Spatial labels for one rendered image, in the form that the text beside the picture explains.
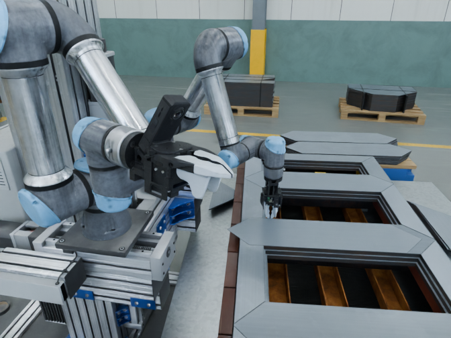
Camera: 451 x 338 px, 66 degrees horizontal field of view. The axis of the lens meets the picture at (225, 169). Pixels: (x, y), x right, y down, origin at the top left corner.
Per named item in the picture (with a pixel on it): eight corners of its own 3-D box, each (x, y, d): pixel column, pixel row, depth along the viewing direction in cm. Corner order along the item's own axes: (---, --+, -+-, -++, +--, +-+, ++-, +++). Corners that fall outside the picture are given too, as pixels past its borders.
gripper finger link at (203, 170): (229, 204, 52) (184, 186, 57) (232, 167, 50) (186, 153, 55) (216, 210, 50) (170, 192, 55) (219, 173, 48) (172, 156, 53)
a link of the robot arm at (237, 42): (156, 121, 155) (211, 19, 117) (180, 113, 166) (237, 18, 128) (172, 141, 153) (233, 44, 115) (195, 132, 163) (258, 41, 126)
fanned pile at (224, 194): (236, 181, 212) (236, 175, 210) (232, 216, 177) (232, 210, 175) (217, 180, 213) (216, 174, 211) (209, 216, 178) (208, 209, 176)
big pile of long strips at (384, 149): (392, 141, 241) (394, 133, 238) (416, 165, 205) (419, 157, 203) (278, 138, 247) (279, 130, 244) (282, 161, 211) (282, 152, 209)
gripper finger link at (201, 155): (240, 198, 55) (196, 182, 60) (244, 163, 53) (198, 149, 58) (229, 204, 52) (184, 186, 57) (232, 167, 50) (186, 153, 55)
